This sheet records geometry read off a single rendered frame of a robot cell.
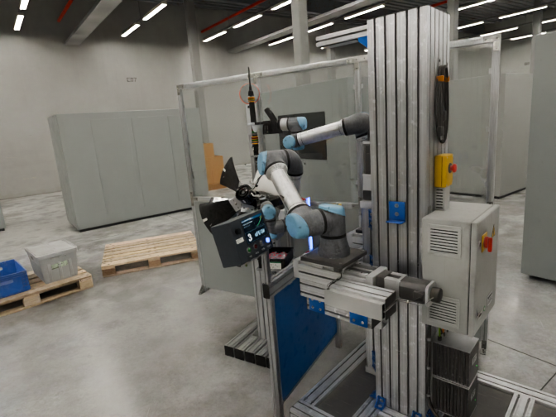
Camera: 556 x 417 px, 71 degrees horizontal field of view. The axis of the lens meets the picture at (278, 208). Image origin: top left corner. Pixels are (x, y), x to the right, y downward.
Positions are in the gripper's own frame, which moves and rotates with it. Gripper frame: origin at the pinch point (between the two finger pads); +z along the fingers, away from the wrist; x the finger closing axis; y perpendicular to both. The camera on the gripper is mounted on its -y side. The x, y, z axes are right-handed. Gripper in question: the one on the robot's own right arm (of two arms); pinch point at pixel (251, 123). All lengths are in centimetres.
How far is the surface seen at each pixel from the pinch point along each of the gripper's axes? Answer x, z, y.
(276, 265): -30, -22, 81
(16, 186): 580, 1060, 131
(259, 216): -67, -30, 42
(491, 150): 48, -140, 28
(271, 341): -61, -28, 111
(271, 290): -59, -30, 83
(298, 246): 72, -1, 105
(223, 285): 87, 85, 154
